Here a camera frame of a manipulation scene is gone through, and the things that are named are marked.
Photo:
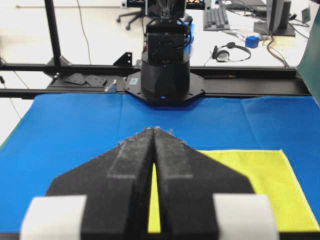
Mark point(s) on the dark green backdrop board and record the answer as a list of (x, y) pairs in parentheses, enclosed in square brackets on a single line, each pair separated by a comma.
[(309, 66)]

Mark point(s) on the black vertical frame post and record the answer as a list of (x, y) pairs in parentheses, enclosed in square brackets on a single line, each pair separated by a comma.
[(53, 31)]

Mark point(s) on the black keyboard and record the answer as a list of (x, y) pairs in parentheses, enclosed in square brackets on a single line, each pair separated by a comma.
[(215, 19)]

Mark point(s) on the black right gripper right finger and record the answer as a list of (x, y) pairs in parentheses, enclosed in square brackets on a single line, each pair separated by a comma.
[(186, 182)]

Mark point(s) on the blue tape roll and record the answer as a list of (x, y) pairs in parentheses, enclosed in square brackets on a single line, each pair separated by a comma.
[(252, 41)]

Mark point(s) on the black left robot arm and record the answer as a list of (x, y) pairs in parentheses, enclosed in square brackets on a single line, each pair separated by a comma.
[(165, 76)]

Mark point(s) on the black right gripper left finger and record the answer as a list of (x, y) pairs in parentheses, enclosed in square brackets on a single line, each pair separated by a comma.
[(117, 185)]

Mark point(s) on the monitor stand base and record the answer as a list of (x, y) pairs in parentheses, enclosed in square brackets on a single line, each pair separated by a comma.
[(277, 17)]

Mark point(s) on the yellow-green towel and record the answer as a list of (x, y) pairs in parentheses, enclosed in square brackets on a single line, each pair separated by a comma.
[(270, 173)]

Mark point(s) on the black aluminium frame rail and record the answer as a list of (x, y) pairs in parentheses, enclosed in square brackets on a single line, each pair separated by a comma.
[(237, 82)]

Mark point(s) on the white grey headphones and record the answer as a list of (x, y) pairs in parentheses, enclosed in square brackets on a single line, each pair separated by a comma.
[(223, 56)]

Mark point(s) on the blue table cloth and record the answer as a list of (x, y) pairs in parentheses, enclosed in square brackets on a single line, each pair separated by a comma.
[(62, 131)]

